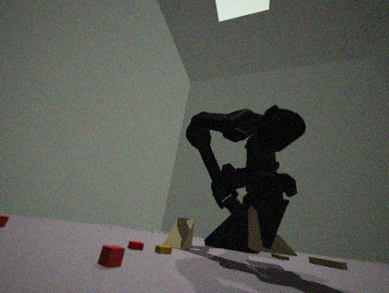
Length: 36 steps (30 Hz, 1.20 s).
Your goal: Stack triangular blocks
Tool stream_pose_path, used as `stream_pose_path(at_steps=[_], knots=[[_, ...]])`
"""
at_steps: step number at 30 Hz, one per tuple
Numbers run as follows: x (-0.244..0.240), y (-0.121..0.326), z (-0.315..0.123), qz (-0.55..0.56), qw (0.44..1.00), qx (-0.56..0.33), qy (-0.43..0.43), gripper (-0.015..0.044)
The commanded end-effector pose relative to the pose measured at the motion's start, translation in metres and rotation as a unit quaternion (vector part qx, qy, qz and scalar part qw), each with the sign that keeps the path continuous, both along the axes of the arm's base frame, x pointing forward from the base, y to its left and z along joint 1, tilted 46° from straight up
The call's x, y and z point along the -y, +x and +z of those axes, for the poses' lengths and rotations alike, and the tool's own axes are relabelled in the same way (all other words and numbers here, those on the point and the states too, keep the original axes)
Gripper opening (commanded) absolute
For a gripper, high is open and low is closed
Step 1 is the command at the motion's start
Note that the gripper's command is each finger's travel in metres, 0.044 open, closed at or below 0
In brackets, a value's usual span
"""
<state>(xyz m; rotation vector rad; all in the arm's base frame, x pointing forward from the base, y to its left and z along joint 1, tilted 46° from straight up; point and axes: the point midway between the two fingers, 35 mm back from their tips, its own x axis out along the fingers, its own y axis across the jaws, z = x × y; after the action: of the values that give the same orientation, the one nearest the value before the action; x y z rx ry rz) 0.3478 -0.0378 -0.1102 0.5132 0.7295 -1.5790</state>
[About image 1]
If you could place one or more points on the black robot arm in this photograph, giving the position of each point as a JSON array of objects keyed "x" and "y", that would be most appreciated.
[{"x": 272, "y": 132}]

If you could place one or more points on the tan rectangular block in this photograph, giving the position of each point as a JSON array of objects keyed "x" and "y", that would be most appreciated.
[{"x": 280, "y": 257}]

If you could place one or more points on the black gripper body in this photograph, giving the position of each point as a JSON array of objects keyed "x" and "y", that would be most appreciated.
[{"x": 265, "y": 182}]

